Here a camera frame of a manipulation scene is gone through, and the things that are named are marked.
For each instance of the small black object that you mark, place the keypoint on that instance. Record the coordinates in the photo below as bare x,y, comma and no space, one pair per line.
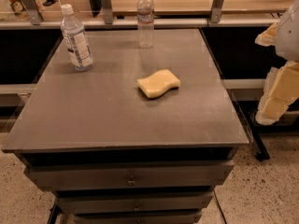
48,3

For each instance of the top drawer with knob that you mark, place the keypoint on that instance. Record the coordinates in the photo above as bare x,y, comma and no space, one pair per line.
129,175

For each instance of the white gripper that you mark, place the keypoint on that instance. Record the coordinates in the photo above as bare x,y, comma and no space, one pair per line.
289,34

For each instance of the bottom drawer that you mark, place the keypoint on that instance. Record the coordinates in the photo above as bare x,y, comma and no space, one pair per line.
164,217

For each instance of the dark drawer cabinet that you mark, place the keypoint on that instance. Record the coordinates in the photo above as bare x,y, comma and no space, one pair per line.
102,117

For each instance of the drawer with knob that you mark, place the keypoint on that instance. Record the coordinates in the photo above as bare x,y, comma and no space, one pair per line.
129,175
135,202

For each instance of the colourful snack bag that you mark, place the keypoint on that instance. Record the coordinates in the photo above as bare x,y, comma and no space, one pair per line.
21,10

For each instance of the clear plastic water bottle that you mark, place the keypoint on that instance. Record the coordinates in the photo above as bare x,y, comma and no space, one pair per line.
145,23

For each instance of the yellow wavy sponge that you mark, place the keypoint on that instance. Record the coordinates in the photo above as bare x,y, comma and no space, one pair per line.
158,83

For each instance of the blue labelled plastic bottle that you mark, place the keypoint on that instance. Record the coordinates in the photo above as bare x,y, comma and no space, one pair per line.
76,40

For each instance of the middle drawer with knob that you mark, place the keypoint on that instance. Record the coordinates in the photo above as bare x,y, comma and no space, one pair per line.
135,202

